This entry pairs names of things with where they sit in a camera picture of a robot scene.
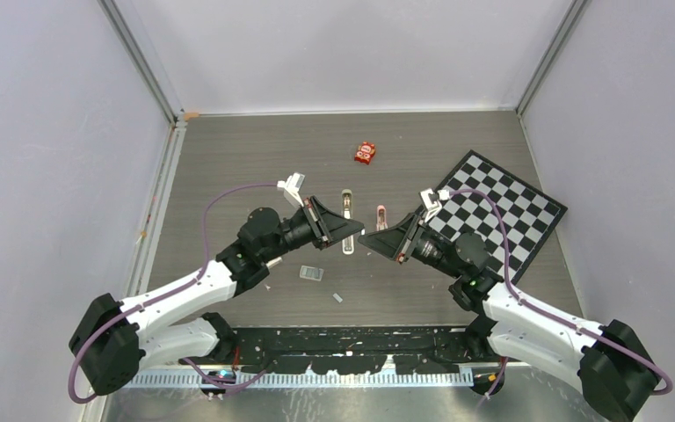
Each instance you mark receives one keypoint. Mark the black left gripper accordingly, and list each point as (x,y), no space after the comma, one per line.
(325,226)

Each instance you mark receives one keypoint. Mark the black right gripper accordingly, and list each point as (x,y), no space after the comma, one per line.
(394,241)

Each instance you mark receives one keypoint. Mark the pink white stapler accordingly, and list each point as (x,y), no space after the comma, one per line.
(381,218)

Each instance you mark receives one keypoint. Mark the cream beige stapler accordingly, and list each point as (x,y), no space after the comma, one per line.
(348,247)

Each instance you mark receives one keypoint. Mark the silver staple box tray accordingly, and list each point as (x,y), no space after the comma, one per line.
(311,273)

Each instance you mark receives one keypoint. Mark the white staple box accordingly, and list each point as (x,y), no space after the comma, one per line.
(274,262)

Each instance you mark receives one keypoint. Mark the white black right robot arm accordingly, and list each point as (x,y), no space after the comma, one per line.
(607,364)

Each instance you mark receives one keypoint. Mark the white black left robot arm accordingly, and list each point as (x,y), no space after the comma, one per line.
(117,338)

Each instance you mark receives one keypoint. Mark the red toy car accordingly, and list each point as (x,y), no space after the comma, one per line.
(365,153)

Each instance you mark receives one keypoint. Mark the black white chessboard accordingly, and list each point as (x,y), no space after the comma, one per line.
(515,210)

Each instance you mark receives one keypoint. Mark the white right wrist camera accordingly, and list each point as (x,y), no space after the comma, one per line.
(432,201)

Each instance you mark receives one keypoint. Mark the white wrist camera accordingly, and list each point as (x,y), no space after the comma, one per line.
(290,187)
(432,201)

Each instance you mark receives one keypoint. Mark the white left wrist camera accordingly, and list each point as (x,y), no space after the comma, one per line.
(290,187)

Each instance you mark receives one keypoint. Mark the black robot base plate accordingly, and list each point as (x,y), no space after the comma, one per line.
(351,350)

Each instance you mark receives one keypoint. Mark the aluminium slotted rail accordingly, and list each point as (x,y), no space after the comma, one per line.
(386,378)

